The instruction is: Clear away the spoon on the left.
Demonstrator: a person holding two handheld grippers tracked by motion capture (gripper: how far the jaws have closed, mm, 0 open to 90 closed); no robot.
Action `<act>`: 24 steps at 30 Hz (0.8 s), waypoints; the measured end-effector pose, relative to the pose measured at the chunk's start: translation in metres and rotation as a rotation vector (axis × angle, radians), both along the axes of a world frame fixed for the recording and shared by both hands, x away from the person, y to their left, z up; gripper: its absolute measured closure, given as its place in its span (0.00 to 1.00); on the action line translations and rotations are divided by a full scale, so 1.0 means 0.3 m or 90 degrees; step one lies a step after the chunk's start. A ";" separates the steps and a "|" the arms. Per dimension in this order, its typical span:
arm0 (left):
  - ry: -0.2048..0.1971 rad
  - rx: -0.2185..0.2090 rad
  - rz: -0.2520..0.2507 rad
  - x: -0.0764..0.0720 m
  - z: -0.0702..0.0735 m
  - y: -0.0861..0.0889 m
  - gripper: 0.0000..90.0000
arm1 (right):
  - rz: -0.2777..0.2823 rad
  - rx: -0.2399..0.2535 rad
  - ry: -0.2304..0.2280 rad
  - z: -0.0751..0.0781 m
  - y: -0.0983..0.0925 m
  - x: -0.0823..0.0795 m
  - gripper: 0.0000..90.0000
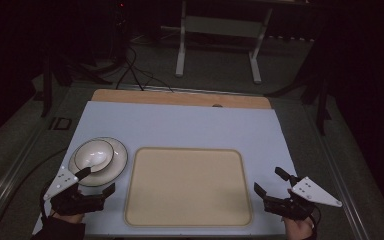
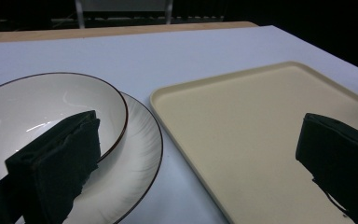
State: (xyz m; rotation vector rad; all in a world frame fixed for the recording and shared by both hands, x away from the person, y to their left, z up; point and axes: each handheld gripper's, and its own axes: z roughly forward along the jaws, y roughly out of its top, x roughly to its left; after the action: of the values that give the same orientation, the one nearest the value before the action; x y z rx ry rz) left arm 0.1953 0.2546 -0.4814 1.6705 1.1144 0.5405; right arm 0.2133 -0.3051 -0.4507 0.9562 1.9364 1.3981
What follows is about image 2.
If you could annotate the white plate with dark rim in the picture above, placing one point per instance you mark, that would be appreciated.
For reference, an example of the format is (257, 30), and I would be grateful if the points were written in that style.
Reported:
(130, 161)

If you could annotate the white table mat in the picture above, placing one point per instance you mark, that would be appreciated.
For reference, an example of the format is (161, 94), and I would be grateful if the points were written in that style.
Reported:
(167, 53)

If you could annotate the beige plastic tray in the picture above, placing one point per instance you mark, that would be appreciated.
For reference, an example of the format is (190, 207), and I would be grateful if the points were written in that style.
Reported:
(245, 130)

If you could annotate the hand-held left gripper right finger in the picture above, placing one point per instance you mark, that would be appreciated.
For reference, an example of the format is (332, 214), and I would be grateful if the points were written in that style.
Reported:
(341, 155)

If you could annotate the metal stand frame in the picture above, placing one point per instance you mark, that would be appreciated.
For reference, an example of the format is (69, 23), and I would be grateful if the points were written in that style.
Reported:
(121, 12)

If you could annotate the white bowl with brown rim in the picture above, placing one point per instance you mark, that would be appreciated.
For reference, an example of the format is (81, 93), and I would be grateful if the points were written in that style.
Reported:
(43, 102)

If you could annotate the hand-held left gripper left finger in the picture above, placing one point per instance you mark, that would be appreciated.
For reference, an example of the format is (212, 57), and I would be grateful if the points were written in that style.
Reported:
(59, 161)

